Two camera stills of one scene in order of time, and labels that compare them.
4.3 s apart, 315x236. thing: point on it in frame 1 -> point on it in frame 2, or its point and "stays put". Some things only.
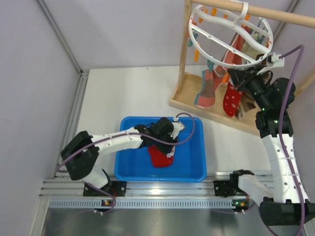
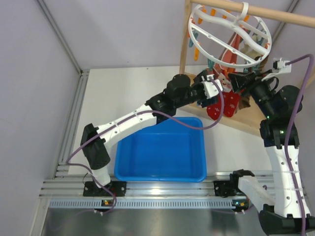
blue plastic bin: (189, 163) stays put
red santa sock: (160, 159) -> (214, 111)
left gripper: (165, 149) -> (204, 102)
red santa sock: (232, 100) stays put
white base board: (109, 95) stays put
